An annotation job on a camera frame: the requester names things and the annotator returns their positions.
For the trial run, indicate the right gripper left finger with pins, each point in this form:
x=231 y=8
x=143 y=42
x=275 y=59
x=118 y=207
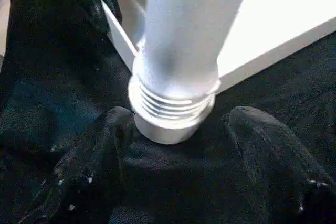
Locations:
x=84 y=177

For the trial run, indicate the white plastic table leg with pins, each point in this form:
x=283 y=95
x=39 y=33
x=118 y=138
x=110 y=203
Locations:
x=184 y=35

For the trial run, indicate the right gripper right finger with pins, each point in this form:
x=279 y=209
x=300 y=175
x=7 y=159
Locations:
x=283 y=171

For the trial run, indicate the white plastic table top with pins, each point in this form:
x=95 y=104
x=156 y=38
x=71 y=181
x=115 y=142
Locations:
x=283 y=19

